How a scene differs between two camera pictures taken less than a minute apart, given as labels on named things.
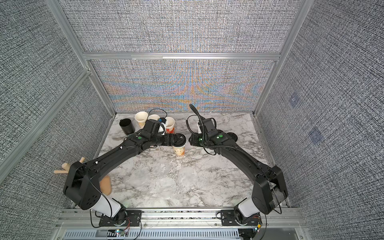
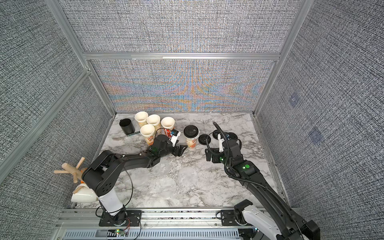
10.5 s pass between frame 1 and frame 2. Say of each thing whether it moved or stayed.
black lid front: moved
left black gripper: moved
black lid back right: stayed
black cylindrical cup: stayed
